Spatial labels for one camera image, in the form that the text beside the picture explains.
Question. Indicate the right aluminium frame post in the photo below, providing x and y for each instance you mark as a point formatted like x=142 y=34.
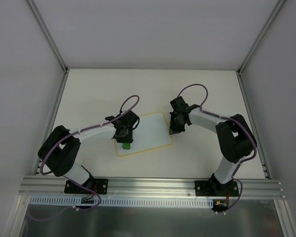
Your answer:
x=280 y=4

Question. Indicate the green whiteboard eraser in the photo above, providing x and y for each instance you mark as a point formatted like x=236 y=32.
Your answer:
x=125 y=146

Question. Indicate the aluminium mounting rail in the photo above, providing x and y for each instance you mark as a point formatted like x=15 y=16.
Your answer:
x=151 y=187

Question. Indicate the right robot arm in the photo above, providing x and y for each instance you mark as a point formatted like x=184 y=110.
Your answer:
x=235 y=139

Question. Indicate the yellow-framed small whiteboard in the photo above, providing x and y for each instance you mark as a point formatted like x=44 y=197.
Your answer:
x=152 y=133

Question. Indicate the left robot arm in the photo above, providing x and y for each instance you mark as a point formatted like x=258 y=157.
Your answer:
x=60 y=150

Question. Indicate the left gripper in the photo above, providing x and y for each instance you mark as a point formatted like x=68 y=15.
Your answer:
x=126 y=138

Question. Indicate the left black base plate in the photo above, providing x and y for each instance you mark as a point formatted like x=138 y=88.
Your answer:
x=98 y=185

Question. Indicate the aluminium frame post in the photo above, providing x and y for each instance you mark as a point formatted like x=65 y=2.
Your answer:
x=65 y=71
x=280 y=4

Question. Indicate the left aluminium frame post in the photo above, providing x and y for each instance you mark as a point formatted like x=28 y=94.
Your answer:
x=65 y=71

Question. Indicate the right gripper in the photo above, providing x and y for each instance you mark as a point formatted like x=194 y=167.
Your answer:
x=175 y=126

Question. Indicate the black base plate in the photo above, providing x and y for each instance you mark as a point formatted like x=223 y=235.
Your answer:
x=98 y=185
x=212 y=189

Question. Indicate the white slotted cable duct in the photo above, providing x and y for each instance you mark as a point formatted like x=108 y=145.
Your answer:
x=124 y=202

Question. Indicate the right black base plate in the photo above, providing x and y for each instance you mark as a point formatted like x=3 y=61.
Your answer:
x=212 y=189

